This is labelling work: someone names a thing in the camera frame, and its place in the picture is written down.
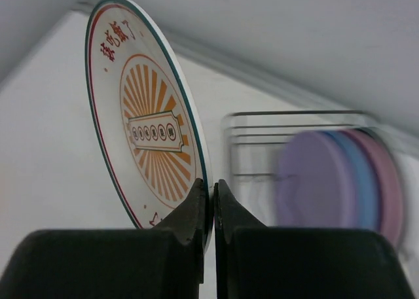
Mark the blue plastic plate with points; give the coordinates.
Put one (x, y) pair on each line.
(364, 178)

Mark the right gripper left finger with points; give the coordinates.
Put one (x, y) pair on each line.
(166, 261)

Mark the metal wire dish rack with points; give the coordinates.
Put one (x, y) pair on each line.
(254, 141)

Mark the purple plastic plate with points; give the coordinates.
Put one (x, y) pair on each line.
(315, 187)

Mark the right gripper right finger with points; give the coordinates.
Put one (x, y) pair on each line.
(257, 261)

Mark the white plate orange sunburst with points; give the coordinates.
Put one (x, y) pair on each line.
(145, 118)

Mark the pink plastic plate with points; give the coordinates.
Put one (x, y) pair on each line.
(390, 190)

